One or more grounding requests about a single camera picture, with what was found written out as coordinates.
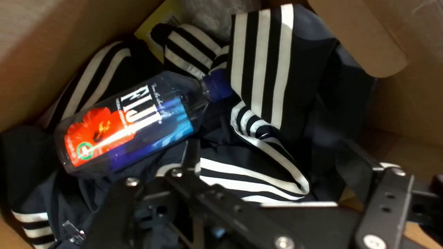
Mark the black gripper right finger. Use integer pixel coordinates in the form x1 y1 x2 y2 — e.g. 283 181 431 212
335 139 443 249

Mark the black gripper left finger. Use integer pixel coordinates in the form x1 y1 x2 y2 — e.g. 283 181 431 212
82 137 297 249

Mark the yellow packet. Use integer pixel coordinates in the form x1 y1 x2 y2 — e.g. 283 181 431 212
133 0 186 62

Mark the clear Fiji water bottle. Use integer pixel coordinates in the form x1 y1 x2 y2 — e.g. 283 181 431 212
54 68 236 177

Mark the white cardboard box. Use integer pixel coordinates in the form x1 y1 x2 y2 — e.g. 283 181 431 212
0 0 443 249

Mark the dark white-striped Adidas jacket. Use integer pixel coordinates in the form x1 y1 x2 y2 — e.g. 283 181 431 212
0 3 378 249

